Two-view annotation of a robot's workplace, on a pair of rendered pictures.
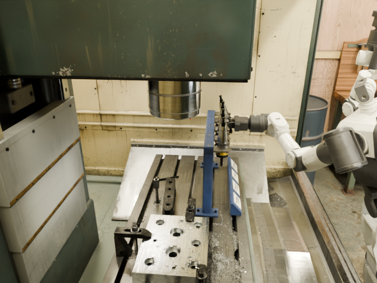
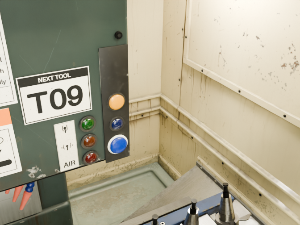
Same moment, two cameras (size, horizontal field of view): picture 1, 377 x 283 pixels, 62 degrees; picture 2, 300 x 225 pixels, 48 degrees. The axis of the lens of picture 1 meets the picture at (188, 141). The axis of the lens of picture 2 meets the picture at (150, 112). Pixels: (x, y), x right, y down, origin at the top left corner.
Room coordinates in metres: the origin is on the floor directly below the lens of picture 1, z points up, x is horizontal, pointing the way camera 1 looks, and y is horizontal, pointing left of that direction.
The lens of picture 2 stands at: (0.96, -0.60, 1.91)
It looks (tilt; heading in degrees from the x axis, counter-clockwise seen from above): 29 degrees down; 55
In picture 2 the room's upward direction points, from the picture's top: 1 degrees clockwise
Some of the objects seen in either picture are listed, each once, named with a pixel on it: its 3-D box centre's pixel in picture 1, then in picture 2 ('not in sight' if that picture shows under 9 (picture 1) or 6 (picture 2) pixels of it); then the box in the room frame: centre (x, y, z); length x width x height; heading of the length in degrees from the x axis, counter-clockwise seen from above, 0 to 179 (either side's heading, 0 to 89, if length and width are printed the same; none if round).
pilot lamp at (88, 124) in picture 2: not in sight; (87, 123); (1.13, -0.19, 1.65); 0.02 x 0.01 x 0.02; 175
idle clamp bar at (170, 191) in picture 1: (169, 198); not in sight; (1.20, 0.09, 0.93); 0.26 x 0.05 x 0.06; 0
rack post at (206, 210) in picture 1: (207, 184); not in sight; (1.13, -0.08, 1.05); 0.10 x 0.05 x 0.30; 85
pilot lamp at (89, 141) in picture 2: not in sight; (89, 141); (1.13, -0.19, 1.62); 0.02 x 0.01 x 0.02; 175
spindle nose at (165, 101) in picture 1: (174, 92); not in sight; (0.90, 0.04, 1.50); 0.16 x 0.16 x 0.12
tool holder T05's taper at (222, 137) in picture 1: (223, 133); not in sight; (1.18, -0.14, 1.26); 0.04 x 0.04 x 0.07
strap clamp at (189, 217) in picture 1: (190, 214); not in sight; (1.02, -0.01, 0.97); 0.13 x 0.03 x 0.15; 175
